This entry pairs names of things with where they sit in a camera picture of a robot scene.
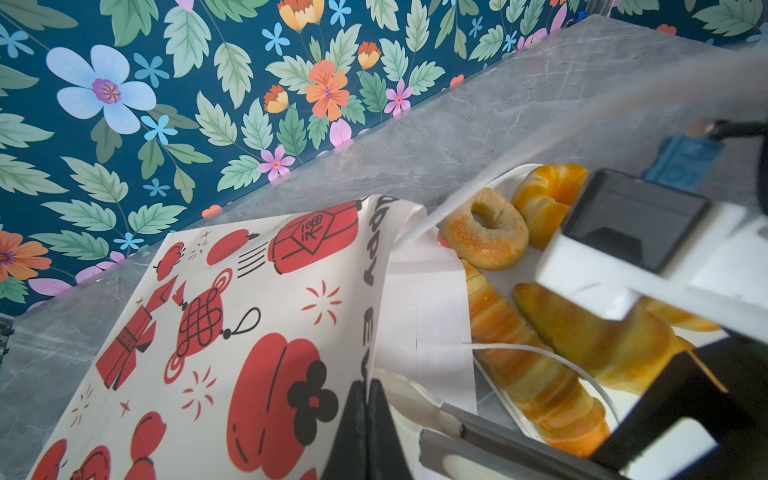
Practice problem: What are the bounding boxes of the round fluted fake bread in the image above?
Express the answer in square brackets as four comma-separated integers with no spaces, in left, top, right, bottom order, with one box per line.
[512,164,590,251]

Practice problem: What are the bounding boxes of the long striped fake bread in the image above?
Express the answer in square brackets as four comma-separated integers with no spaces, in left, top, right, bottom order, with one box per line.
[462,261,610,458]

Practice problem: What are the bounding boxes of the red white paper bag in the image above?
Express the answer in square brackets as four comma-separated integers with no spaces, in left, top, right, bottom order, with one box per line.
[26,47,768,480]

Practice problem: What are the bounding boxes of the yellow speckled fake bread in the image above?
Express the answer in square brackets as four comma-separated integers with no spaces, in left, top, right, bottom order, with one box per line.
[512,283,694,395]

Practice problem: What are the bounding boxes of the metal tongs with white tips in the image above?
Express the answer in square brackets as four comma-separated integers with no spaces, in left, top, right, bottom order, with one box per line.
[373,368,622,479]

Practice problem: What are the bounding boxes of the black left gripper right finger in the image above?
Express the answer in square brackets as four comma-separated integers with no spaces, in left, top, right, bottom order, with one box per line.
[367,379,413,480]

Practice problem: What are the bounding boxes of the white rectangular tray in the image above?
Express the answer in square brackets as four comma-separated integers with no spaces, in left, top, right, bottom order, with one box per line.
[467,163,730,457]

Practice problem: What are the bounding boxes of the tan ring bagel fake bread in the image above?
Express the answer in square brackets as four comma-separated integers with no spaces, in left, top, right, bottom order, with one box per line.
[439,188,529,271]

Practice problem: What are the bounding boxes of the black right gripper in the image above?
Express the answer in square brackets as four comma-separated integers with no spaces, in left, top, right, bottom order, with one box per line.
[590,336,767,479]

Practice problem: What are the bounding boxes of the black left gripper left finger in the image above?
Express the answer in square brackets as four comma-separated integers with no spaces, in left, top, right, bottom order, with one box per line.
[321,381,368,480]

